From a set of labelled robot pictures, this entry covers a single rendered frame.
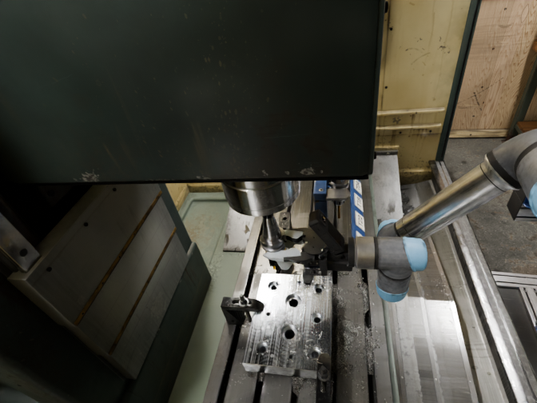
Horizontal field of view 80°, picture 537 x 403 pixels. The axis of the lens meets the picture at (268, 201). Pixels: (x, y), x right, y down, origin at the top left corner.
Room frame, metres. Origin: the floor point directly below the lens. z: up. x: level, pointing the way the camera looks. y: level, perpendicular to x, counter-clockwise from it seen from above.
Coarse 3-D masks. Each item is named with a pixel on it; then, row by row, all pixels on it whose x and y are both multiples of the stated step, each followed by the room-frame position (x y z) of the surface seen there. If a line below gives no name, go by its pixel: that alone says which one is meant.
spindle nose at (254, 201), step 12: (228, 192) 0.48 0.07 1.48; (240, 192) 0.46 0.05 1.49; (252, 192) 0.45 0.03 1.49; (264, 192) 0.45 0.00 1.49; (276, 192) 0.45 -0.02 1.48; (288, 192) 0.47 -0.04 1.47; (240, 204) 0.47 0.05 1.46; (252, 204) 0.45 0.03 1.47; (264, 204) 0.45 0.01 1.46; (276, 204) 0.45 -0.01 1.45; (288, 204) 0.47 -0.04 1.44
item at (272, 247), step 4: (280, 228) 0.55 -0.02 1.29; (284, 232) 0.53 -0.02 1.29; (260, 236) 0.54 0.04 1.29; (284, 236) 0.52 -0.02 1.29; (260, 240) 0.52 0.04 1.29; (264, 240) 0.52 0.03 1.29; (280, 240) 0.51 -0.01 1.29; (284, 240) 0.52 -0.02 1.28; (264, 244) 0.51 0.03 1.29; (268, 244) 0.50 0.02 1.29; (272, 244) 0.50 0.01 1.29; (276, 244) 0.50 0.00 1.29; (280, 244) 0.50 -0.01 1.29; (264, 248) 0.51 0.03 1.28; (268, 248) 0.51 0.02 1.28; (272, 248) 0.50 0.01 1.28; (276, 248) 0.50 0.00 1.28; (280, 248) 0.50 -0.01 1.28; (272, 252) 0.50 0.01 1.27
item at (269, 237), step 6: (264, 216) 0.53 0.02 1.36; (264, 222) 0.52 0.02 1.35; (270, 222) 0.52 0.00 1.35; (276, 222) 0.53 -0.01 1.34; (264, 228) 0.52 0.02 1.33; (270, 228) 0.51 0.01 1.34; (276, 228) 0.52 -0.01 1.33; (264, 234) 0.52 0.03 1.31; (270, 234) 0.51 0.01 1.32; (276, 234) 0.51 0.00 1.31; (270, 240) 0.51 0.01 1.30; (276, 240) 0.51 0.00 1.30
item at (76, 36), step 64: (0, 0) 0.48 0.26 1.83; (64, 0) 0.45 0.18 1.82; (128, 0) 0.43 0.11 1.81; (192, 0) 0.41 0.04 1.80; (256, 0) 0.39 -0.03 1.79; (320, 0) 0.37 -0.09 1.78; (384, 0) 0.36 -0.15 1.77; (0, 64) 0.49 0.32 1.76; (64, 64) 0.47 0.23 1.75; (128, 64) 0.44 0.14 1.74; (192, 64) 0.41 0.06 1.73; (256, 64) 0.39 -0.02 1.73; (320, 64) 0.37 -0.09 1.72; (0, 128) 0.52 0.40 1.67; (64, 128) 0.48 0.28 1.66; (128, 128) 0.45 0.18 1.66; (192, 128) 0.42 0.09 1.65; (256, 128) 0.40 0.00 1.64; (320, 128) 0.37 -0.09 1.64
